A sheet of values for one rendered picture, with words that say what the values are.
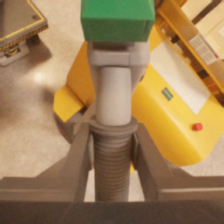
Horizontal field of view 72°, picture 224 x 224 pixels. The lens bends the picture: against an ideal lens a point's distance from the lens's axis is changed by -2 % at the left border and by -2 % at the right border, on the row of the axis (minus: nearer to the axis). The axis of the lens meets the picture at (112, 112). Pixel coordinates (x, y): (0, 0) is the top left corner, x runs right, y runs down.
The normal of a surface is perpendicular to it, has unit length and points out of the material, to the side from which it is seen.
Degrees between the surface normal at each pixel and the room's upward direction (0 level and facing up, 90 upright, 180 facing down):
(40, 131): 0
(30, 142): 0
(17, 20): 0
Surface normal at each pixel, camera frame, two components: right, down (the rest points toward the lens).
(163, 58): 0.30, -0.20
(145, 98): -0.28, 0.30
